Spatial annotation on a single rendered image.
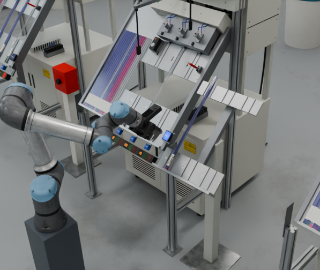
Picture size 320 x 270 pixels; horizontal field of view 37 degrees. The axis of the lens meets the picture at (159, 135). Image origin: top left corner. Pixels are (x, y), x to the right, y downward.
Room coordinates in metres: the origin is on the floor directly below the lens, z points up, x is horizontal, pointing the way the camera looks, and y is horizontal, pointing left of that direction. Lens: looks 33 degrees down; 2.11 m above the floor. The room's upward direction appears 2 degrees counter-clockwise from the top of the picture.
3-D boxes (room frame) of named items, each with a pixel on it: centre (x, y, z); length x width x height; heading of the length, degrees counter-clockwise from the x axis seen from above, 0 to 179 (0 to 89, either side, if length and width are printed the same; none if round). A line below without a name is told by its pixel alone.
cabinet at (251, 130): (2.68, -0.23, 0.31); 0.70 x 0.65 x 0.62; 44
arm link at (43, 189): (1.68, 0.52, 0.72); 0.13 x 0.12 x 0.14; 179
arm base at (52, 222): (1.68, 0.52, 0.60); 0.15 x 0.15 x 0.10
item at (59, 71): (2.88, 0.61, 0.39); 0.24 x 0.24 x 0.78; 44
